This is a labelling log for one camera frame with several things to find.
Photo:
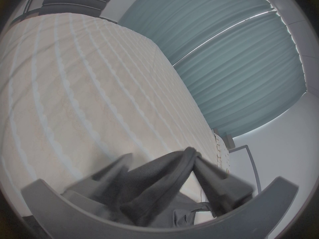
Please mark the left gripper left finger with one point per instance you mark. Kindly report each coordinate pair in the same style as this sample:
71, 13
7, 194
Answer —
113, 175

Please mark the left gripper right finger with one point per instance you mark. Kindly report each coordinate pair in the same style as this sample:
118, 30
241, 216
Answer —
219, 190

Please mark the black garment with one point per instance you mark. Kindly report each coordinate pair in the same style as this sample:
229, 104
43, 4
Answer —
154, 183

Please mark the bed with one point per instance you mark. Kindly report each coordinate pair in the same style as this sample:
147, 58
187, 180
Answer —
87, 83

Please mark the blue-green curtain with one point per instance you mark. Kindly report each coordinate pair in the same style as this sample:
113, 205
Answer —
189, 16
244, 78

